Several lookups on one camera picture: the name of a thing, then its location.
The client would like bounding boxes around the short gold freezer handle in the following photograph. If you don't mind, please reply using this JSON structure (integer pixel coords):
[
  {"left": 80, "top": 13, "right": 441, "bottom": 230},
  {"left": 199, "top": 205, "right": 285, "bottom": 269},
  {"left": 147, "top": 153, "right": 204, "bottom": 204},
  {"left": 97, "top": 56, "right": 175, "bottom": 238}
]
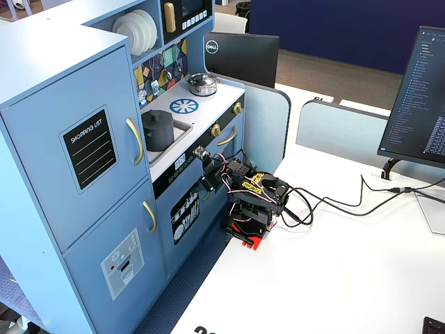
[{"left": 142, "top": 200, "right": 158, "bottom": 235}]

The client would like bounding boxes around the black monitor stand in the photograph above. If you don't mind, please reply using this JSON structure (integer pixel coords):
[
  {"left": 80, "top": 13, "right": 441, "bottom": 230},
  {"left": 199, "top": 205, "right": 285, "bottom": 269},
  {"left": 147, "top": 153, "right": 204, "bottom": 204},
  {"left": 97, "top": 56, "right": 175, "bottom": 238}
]
[{"left": 380, "top": 157, "right": 402, "bottom": 181}]

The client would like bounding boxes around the blue toy kitchen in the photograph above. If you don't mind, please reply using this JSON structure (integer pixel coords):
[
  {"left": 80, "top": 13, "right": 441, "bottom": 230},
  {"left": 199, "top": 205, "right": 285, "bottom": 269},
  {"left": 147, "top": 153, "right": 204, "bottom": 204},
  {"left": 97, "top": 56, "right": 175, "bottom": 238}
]
[{"left": 0, "top": 0, "right": 246, "bottom": 334}]

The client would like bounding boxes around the black Dell monitor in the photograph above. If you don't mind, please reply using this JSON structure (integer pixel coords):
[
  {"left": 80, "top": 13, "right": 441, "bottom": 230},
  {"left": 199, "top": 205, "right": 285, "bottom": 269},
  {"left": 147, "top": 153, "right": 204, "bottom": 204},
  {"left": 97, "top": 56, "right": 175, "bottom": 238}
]
[{"left": 203, "top": 31, "right": 281, "bottom": 90}]

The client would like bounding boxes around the thick black cable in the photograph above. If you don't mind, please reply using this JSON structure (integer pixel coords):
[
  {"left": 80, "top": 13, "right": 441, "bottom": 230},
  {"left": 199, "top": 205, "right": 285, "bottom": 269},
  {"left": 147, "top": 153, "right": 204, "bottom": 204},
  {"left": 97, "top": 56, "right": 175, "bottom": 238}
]
[{"left": 277, "top": 180, "right": 445, "bottom": 229}]

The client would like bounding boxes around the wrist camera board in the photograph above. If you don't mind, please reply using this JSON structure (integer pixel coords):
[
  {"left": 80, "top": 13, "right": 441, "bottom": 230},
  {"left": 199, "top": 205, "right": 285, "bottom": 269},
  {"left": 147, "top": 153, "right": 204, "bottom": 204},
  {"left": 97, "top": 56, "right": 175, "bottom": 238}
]
[{"left": 192, "top": 145, "right": 212, "bottom": 162}]

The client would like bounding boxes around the thin black cable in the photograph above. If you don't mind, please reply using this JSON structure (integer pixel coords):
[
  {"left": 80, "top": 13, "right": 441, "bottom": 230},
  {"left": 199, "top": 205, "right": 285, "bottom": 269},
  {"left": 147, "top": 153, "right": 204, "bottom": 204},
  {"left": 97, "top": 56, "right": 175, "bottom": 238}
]
[{"left": 286, "top": 173, "right": 445, "bottom": 209}]

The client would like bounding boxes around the long gold fridge handle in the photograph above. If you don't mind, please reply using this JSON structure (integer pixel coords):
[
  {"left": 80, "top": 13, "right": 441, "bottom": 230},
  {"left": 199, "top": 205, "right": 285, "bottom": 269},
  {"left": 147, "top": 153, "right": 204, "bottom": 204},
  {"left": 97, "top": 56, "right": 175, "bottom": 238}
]
[{"left": 125, "top": 117, "right": 145, "bottom": 167}]

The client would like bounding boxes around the rounded blue desk divider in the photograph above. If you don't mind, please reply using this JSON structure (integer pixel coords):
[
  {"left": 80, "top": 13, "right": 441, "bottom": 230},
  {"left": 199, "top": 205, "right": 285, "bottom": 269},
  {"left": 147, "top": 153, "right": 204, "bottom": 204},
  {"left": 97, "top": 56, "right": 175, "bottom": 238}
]
[{"left": 214, "top": 77, "right": 292, "bottom": 175}]

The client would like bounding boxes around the black trash bin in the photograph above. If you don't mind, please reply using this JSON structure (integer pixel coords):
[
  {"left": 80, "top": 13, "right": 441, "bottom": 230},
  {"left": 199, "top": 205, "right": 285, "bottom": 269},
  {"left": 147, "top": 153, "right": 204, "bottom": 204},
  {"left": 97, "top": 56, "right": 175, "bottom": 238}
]
[{"left": 234, "top": 1, "right": 252, "bottom": 19}]

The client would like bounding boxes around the gold microwave handle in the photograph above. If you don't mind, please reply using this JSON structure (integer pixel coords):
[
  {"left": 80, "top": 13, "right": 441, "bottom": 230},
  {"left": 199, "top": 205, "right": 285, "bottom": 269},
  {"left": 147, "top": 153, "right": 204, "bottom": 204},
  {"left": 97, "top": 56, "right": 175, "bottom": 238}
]
[{"left": 163, "top": 2, "right": 177, "bottom": 33}]

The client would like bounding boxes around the monitor with lit screen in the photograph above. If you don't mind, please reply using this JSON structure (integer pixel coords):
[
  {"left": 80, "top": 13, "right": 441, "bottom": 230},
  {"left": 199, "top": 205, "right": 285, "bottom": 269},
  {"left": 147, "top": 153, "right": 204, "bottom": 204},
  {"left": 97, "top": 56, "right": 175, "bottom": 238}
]
[{"left": 377, "top": 25, "right": 445, "bottom": 170}]

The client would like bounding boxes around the red robot base clamp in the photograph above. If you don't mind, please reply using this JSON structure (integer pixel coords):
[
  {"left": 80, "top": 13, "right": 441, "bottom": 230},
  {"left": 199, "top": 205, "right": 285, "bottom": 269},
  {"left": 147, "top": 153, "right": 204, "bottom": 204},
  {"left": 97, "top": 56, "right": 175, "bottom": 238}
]
[{"left": 222, "top": 214, "right": 280, "bottom": 252}]

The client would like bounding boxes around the gray toy pot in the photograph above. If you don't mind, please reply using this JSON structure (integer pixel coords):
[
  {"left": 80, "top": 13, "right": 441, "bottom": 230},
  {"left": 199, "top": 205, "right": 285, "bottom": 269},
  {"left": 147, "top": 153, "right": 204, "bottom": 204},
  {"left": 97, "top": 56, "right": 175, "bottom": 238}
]
[{"left": 142, "top": 120, "right": 175, "bottom": 152}]

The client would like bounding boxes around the long blue desk divider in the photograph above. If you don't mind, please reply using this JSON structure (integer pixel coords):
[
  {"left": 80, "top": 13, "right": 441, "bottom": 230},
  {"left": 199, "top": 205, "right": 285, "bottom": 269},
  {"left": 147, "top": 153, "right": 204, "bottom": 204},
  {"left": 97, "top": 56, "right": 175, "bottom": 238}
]
[{"left": 295, "top": 98, "right": 445, "bottom": 186}]

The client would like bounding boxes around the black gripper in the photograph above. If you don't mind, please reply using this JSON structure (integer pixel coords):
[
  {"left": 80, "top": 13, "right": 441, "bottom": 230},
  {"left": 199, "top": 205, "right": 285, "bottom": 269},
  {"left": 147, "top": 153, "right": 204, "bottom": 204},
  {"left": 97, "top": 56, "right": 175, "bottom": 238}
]
[{"left": 198, "top": 158, "right": 227, "bottom": 193}]

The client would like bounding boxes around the gray monitor base plate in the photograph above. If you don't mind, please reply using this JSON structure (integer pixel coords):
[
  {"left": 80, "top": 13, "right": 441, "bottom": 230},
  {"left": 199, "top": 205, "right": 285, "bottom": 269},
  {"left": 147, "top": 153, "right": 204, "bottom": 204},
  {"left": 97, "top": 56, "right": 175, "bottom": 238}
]
[{"left": 413, "top": 189, "right": 445, "bottom": 235}]

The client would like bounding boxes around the white toy spatula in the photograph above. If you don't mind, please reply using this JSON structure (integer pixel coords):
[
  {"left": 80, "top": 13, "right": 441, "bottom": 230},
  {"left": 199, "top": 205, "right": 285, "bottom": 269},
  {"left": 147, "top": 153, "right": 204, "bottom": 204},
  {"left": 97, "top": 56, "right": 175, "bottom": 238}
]
[{"left": 149, "top": 58, "right": 161, "bottom": 96}]

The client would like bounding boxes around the silver toy spoon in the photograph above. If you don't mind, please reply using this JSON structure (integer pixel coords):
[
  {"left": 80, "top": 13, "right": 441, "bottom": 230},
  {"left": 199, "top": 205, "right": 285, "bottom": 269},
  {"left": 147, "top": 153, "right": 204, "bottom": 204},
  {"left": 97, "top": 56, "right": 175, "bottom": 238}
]
[{"left": 163, "top": 51, "right": 174, "bottom": 82}]

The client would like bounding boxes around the white plate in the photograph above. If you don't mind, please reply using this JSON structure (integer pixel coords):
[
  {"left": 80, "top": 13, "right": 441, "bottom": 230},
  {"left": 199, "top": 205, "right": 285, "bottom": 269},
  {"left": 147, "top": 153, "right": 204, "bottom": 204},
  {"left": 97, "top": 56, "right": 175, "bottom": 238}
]
[
  {"left": 130, "top": 8, "right": 159, "bottom": 50},
  {"left": 111, "top": 15, "right": 140, "bottom": 57},
  {"left": 120, "top": 12, "right": 151, "bottom": 54}
]

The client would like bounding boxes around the steel pot with lid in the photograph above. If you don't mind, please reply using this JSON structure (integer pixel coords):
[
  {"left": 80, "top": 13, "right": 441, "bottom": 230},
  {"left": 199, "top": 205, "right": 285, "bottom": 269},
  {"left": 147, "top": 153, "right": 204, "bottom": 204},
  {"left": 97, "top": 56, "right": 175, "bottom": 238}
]
[{"left": 184, "top": 72, "right": 218, "bottom": 97}]

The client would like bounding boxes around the black keyboard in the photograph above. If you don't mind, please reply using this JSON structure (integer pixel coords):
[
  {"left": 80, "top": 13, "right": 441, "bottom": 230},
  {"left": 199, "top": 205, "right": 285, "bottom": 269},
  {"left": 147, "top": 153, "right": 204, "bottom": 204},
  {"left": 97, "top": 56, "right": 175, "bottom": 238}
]
[{"left": 422, "top": 316, "right": 445, "bottom": 334}]

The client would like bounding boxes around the gold oven handle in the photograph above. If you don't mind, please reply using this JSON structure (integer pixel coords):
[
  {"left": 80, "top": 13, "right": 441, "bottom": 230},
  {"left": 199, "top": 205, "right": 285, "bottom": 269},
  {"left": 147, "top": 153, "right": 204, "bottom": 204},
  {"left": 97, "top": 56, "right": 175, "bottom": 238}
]
[{"left": 216, "top": 125, "right": 238, "bottom": 148}]

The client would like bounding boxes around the dark gray pot lid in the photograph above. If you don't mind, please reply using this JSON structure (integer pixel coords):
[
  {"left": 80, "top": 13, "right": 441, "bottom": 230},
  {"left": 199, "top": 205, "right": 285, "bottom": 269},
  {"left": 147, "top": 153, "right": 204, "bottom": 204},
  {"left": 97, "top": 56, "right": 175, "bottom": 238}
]
[{"left": 141, "top": 109, "right": 174, "bottom": 127}]

